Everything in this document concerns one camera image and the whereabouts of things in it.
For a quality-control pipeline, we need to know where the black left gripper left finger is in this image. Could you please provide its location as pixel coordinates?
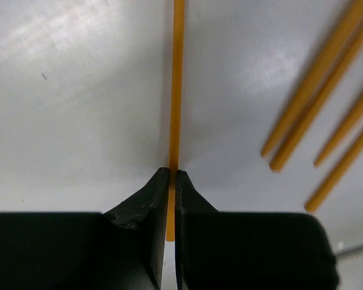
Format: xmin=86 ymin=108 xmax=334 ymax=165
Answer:
xmin=0 ymin=167 xmax=169 ymax=289

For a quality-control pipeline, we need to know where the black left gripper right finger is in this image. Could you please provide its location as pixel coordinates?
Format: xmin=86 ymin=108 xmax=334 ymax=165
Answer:
xmin=175 ymin=171 xmax=339 ymax=289

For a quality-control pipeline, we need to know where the orange plastic fork left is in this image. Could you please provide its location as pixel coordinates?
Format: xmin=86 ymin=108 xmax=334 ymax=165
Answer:
xmin=260 ymin=1 xmax=363 ymax=156

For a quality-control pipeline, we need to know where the orange plastic fork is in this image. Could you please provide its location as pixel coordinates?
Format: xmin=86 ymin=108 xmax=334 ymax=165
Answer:
xmin=260 ymin=1 xmax=363 ymax=156
xmin=313 ymin=93 xmax=363 ymax=167

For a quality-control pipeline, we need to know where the orange plastic fork right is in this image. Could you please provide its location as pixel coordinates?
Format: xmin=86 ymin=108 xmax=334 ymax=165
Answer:
xmin=313 ymin=93 xmax=363 ymax=167

